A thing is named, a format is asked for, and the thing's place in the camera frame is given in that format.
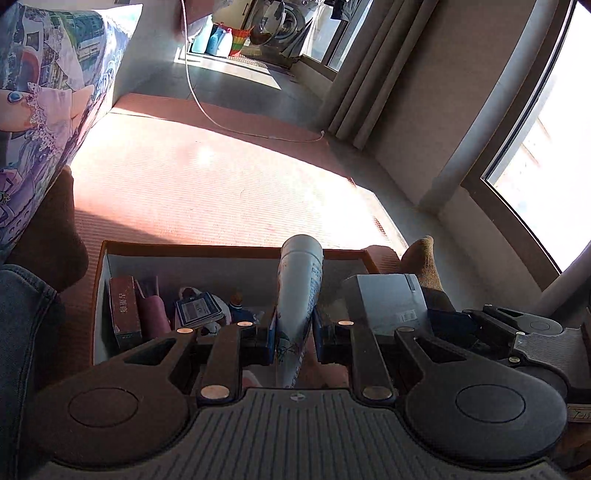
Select left leg in jeans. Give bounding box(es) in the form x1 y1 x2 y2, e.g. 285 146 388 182
1 264 64 479

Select anime print body pillow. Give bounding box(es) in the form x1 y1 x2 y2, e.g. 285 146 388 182
1 1 142 258

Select grey curtain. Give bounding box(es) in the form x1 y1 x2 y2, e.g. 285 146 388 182
318 0 438 150

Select grey package with label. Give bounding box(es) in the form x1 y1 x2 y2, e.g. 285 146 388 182
342 274 431 336

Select brown right sock foot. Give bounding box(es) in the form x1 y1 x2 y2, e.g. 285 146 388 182
399 236 456 312

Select pink striped plush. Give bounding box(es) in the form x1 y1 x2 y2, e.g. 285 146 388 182
242 369 262 389

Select brown left sock foot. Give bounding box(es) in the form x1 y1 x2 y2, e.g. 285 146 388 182
6 167 89 293

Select washing machine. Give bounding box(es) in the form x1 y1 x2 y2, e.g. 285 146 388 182
247 1 322 51

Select white cable on floor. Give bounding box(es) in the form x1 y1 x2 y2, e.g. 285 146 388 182
179 0 327 144

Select window frame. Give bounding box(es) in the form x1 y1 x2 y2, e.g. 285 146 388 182
462 1 590 289

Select peach print tumbler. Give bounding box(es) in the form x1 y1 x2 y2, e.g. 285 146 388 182
274 234 324 388

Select dark maroon small box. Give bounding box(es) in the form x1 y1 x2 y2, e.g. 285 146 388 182
109 275 142 351

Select bear plush white hood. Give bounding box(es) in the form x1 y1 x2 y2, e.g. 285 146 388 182
228 292 263 324

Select blue white card packet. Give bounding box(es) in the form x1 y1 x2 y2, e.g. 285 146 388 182
175 292 225 329

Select brown sock foot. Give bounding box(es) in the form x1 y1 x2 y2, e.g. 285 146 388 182
6 167 89 293
399 236 456 312

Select blue detergent bottles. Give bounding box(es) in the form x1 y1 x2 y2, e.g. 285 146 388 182
189 16 232 58

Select rainbow striped basket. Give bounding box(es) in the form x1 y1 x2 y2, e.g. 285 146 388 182
228 28 252 57

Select orange cardboard storage box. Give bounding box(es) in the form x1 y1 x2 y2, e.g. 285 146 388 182
91 240 385 367

